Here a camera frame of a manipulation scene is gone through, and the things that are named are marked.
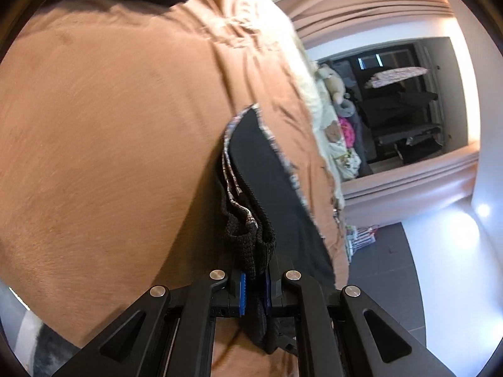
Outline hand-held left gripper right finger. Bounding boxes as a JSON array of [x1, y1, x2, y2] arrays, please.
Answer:
[[265, 269, 452, 377]]

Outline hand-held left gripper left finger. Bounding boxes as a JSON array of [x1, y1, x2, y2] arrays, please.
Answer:
[[51, 269, 248, 377]]

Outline black pants with patterned lining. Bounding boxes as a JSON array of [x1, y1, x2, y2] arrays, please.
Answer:
[[214, 104, 337, 356]]

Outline bear print quilt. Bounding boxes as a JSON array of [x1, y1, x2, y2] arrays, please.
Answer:
[[314, 118, 363, 184]]

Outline pink plush cloth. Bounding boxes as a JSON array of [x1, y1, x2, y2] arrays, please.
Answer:
[[339, 118, 357, 147]]

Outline pink curtain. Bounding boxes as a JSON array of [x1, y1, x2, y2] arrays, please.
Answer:
[[275, 0, 452, 50], [341, 141, 483, 226]]

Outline grey stuffed toy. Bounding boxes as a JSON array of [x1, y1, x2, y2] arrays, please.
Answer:
[[337, 96, 357, 117]]

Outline orange fleece blanket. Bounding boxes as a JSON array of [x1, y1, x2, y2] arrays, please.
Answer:
[[0, 0, 351, 377]]

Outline cream duvet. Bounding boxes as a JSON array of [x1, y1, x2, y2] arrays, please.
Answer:
[[291, 27, 348, 213]]

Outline beige stuffed toy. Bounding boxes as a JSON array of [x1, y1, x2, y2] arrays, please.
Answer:
[[316, 67, 346, 103]]

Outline hanging patterned garment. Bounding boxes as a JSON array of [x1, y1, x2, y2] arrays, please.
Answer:
[[363, 67, 430, 89]]

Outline dark window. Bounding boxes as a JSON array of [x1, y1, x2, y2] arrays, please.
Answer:
[[316, 36, 474, 174]]

